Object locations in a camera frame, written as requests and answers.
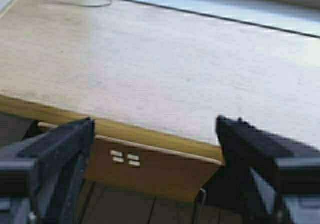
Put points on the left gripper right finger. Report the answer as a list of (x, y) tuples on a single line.
[(278, 177)]

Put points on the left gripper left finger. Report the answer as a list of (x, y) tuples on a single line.
[(41, 176)]

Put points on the long wooden window counter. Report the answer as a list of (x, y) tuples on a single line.
[(156, 76)]

